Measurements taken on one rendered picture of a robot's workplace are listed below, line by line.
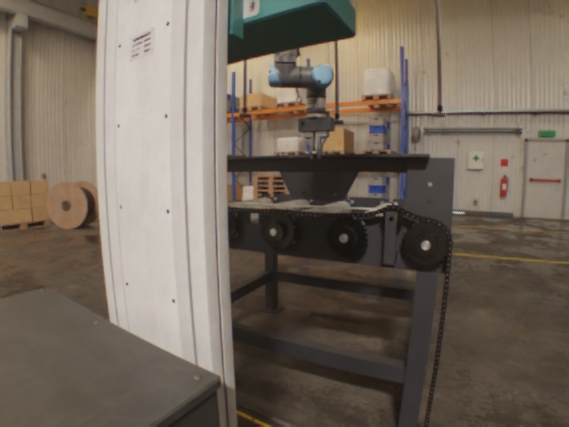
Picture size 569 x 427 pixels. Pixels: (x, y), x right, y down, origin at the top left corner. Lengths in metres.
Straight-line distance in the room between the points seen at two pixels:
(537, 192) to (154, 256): 10.26
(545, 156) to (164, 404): 10.46
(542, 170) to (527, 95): 2.11
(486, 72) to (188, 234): 10.44
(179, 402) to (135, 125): 0.48
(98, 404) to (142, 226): 0.35
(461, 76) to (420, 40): 1.65
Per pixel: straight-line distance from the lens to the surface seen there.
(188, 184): 0.54
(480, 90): 10.59
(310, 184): 1.35
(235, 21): 0.63
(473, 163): 10.13
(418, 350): 1.37
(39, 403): 0.47
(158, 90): 0.62
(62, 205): 7.75
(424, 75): 10.69
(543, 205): 10.59
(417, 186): 1.23
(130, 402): 0.43
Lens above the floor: 1.10
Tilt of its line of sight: 7 degrees down
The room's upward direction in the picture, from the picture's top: straight up
